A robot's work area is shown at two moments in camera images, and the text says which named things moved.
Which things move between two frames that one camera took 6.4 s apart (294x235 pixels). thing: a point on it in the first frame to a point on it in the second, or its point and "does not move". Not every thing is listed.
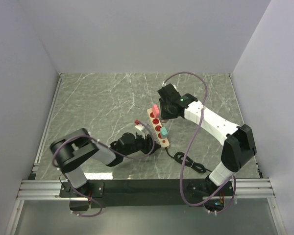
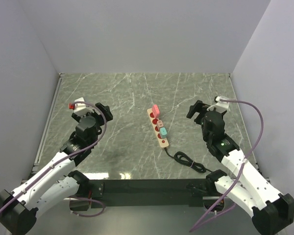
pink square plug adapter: [155, 110] does not move
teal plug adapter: [163, 132] does not move
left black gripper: [147, 143] to [109, 116]
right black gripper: [164, 115] to [199, 107]
